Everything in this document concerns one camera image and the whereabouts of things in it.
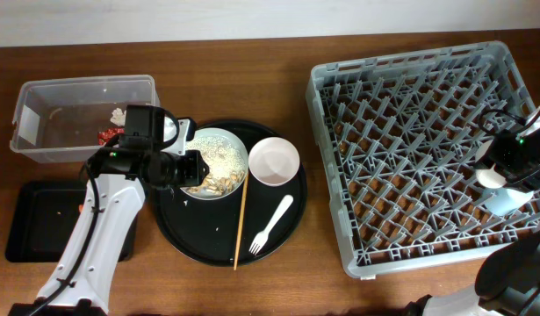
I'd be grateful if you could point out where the cream cup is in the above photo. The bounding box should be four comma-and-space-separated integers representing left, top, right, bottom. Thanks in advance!
474, 140, 507, 189

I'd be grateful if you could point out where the pink saucer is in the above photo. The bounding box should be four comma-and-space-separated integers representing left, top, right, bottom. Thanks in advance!
248, 137, 300, 187

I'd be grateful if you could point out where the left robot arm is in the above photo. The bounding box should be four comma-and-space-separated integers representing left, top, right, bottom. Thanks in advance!
10, 105, 209, 315

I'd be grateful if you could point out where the crumpled white tissue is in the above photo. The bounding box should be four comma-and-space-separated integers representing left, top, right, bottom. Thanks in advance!
110, 108, 126, 127

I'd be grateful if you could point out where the blue cup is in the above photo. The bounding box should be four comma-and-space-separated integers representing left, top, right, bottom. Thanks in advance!
482, 188, 534, 216

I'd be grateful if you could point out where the grey plate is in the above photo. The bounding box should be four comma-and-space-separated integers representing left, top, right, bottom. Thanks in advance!
181, 127, 248, 200

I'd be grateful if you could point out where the round black tray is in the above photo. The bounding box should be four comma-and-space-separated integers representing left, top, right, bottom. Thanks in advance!
148, 118, 308, 268

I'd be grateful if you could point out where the black rectangular tray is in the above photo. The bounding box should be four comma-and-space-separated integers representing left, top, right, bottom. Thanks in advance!
4, 179, 137, 264

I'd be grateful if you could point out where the red snack wrapper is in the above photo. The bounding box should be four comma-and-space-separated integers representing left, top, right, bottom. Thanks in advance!
97, 127, 124, 146

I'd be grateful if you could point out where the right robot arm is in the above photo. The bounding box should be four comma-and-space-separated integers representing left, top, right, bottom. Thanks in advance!
403, 107, 540, 316

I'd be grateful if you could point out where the grey dishwasher rack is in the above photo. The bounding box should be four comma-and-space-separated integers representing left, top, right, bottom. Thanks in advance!
306, 41, 540, 279

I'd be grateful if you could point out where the clear plastic bin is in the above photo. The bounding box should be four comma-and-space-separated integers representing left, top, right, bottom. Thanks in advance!
10, 75, 161, 163

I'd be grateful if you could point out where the pile of rice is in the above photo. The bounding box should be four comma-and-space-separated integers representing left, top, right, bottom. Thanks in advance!
186, 136, 245, 179

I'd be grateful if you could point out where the wooden chopstick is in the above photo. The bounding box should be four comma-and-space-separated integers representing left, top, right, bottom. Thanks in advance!
233, 169, 249, 271

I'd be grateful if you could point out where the white plastic fork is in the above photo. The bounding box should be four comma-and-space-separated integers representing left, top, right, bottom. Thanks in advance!
248, 195, 294, 255

